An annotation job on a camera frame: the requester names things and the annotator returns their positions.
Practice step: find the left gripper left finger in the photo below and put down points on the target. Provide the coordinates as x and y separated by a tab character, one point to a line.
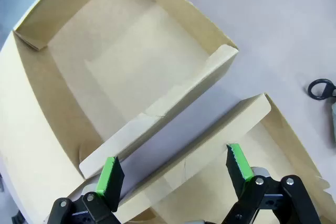
110	182

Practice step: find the cardboard box with open lid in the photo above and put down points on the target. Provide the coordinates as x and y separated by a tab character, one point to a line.
275	142
118	51

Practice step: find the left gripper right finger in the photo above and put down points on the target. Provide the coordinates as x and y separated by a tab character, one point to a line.
241	171

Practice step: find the navy zipper pencil case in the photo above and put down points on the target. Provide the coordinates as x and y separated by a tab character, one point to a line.
310	89

